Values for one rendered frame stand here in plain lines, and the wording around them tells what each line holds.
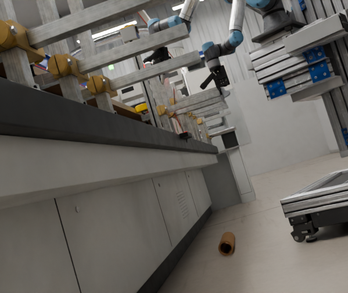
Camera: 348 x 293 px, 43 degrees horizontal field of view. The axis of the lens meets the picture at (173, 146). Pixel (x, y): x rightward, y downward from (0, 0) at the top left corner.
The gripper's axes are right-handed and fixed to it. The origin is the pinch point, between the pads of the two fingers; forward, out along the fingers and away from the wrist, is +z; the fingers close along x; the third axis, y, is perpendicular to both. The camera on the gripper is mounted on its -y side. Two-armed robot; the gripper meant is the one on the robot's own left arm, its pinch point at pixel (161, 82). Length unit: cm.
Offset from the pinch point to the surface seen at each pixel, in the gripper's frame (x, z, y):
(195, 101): -19.1, 15.2, 4.8
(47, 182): -109, 46, -120
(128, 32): -23.5, -18.2, -33.3
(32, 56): -104, 20, -117
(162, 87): 9.4, 0.7, 7.7
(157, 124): -27.0, 26.2, -28.6
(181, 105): -13.4, 15.9, -0.2
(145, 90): -25.3, 9.9, -30.9
